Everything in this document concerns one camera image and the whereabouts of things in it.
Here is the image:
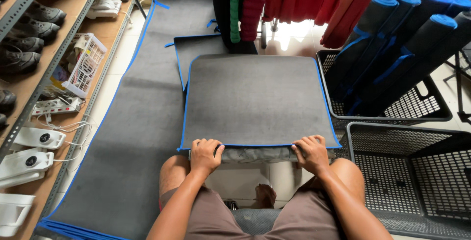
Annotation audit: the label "grey mat with blue edge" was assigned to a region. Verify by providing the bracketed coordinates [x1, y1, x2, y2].
[177, 53, 343, 164]

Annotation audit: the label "white plastic mesh basket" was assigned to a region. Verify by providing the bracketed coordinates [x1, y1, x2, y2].
[52, 33, 108, 99]

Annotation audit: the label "green puffer jacket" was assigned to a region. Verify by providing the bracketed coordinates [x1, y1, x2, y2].
[229, 0, 244, 44]

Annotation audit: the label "grey metal shelf rack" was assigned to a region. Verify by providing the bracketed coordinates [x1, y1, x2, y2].
[0, 0, 135, 240]

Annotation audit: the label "black tripod stand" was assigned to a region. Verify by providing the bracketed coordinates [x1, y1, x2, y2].
[443, 30, 471, 126]

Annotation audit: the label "metal clothes rack frame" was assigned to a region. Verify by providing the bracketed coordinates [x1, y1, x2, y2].
[259, 6, 280, 50]

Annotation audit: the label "folded grey mat blue trim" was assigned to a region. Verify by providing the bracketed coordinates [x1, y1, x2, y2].
[164, 33, 229, 92]

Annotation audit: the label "person's foot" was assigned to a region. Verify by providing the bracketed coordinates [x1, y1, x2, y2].
[255, 184, 277, 210]

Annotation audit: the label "black crate holding rolls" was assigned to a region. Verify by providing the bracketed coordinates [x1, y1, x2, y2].
[316, 50, 453, 123]

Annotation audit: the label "white cables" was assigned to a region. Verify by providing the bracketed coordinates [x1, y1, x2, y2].
[36, 113, 93, 172]

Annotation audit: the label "stack of long grey mats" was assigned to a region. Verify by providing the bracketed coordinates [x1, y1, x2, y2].
[36, 0, 229, 240]

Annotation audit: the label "white device with round dial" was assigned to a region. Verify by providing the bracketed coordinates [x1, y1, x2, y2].
[0, 148, 55, 190]
[13, 126, 67, 150]

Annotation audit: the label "person's left hand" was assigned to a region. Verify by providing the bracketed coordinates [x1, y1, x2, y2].
[190, 139, 225, 177]

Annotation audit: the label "white plastic device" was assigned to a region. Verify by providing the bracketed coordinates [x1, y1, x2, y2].
[0, 194, 37, 238]

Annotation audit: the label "person's right hand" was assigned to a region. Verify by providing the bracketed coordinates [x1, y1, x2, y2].
[291, 135, 334, 177]

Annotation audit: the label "person's brown shorts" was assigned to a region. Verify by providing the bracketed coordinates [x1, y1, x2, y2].
[159, 177, 348, 240]

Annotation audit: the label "red puffer jacket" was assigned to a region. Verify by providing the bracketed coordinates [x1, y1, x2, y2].
[240, 0, 271, 42]

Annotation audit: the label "empty black plastic crate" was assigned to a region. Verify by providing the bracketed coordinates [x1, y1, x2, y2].
[345, 122, 471, 240]

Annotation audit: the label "bundle of rolled grey mats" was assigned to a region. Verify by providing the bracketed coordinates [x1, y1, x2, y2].
[326, 0, 471, 117]

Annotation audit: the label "red hanging garments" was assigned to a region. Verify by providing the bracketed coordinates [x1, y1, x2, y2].
[262, 0, 409, 49]

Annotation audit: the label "row of dark shoes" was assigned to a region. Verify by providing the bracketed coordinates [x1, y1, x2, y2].
[0, 0, 67, 130]

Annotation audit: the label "grey plastic stool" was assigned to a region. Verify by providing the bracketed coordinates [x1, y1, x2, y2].
[223, 200, 283, 236]

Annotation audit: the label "stacked white devices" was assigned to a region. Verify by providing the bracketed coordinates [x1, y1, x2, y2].
[86, 0, 123, 20]

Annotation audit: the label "white power strip red switches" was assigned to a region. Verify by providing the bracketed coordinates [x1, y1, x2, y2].
[31, 97, 84, 118]

